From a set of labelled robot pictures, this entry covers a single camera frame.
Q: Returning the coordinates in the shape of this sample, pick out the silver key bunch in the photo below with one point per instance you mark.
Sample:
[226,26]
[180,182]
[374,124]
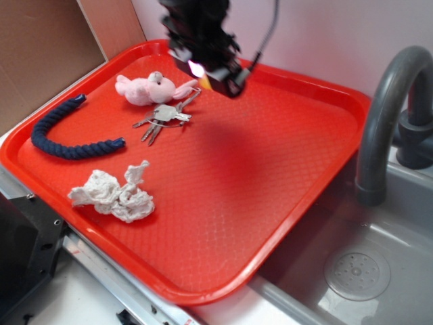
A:
[166,116]

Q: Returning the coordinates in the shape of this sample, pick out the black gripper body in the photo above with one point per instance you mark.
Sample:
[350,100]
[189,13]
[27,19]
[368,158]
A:
[196,26]

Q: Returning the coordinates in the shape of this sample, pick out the pink plush bunny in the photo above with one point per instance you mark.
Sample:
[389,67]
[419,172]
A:
[155,89]

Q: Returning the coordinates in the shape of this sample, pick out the grey toy sink basin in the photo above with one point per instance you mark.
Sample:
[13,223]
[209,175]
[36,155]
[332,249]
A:
[345,263]

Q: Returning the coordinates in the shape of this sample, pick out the crumpled white cloth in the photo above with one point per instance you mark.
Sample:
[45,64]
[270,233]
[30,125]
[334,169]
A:
[127,203]

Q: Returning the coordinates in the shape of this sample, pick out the black gripper finger cyan pad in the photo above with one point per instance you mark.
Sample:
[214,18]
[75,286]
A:
[183,61]
[227,83]

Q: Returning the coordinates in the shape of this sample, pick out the grey toy faucet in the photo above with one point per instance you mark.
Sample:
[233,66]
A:
[400,115]

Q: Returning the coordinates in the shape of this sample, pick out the brown cardboard panel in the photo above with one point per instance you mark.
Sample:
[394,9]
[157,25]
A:
[46,46]

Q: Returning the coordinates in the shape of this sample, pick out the red plastic tray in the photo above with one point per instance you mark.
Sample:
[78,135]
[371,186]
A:
[227,186]

